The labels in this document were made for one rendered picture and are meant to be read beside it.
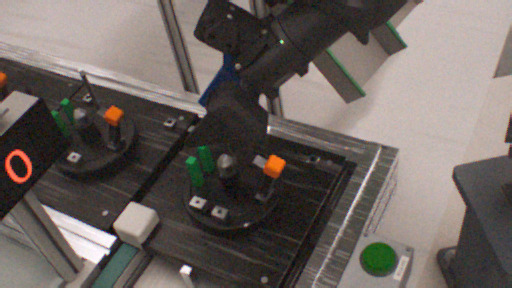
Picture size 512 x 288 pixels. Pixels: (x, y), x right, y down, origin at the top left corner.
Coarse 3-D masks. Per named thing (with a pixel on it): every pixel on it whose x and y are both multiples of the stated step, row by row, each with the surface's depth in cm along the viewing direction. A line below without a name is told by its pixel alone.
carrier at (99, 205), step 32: (96, 96) 96; (128, 96) 94; (64, 128) 85; (96, 128) 84; (128, 128) 86; (160, 128) 88; (64, 160) 83; (96, 160) 82; (128, 160) 84; (160, 160) 83; (64, 192) 82; (96, 192) 81; (128, 192) 80; (96, 224) 77
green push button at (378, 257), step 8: (368, 248) 68; (376, 248) 68; (384, 248) 68; (368, 256) 67; (376, 256) 67; (384, 256) 67; (392, 256) 67; (368, 264) 67; (376, 264) 66; (384, 264) 66; (392, 264) 66; (376, 272) 66; (384, 272) 66
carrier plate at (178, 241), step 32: (288, 160) 80; (160, 192) 79; (288, 192) 76; (320, 192) 75; (160, 224) 75; (192, 224) 74; (288, 224) 72; (160, 256) 73; (192, 256) 71; (224, 256) 70; (256, 256) 70; (288, 256) 69
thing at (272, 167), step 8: (256, 160) 68; (264, 160) 68; (272, 160) 66; (280, 160) 67; (264, 168) 67; (272, 168) 66; (280, 168) 66; (264, 176) 68; (272, 176) 67; (264, 184) 70; (272, 184) 71; (264, 192) 71
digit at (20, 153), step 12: (12, 144) 52; (24, 144) 53; (0, 156) 51; (12, 156) 52; (24, 156) 54; (36, 156) 55; (0, 168) 51; (12, 168) 53; (24, 168) 54; (36, 168) 55; (0, 180) 52; (12, 180) 53; (24, 180) 54; (12, 192) 53
